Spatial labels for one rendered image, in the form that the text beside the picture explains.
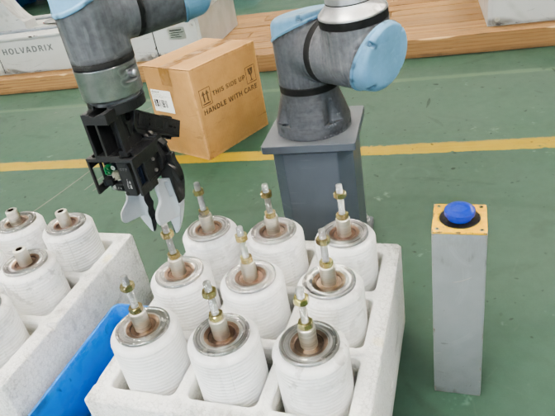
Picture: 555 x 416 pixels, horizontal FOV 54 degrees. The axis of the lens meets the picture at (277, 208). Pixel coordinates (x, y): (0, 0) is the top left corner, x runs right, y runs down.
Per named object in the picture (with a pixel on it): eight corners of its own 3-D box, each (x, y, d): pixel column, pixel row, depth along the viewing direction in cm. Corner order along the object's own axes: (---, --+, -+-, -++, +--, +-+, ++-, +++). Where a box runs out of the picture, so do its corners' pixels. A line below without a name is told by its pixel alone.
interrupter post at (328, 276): (317, 283, 77) (314, 265, 76) (330, 276, 78) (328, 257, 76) (327, 291, 75) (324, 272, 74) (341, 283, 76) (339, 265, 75)
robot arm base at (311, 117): (286, 113, 120) (279, 68, 115) (355, 108, 116) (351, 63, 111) (270, 143, 108) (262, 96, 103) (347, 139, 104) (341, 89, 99)
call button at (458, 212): (444, 212, 76) (444, 200, 75) (475, 213, 75) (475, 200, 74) (443, 228, 73) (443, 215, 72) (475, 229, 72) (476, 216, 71)
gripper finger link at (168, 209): (159, 250, 76) (132, 194, 72) (180, 226, 80) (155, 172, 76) (177, 249, 75) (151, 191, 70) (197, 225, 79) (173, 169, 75)
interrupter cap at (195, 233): (190, 221, 97) (189, 218, 97) (232, 215, 97) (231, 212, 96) (184, 246, 91) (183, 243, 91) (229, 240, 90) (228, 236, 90)
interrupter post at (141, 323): (131, 332, 75) (124, 314, 73) (143, 320, 76) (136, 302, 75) (144, 337, 74) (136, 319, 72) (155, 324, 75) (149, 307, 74)
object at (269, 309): (273, 333, 95) (254, 249, 86) (312, 360, 89) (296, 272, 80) (230, 365, 91) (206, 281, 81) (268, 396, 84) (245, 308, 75)
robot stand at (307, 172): (299, 222, 137) (280, 110, 122) (373, 221, 132) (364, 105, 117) (283, 268, 122) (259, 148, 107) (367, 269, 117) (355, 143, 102)
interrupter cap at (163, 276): (158, 295, 81) (157, 292, 80) (154, 267, 87) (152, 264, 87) (207, 281, 82) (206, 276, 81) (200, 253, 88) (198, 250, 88)
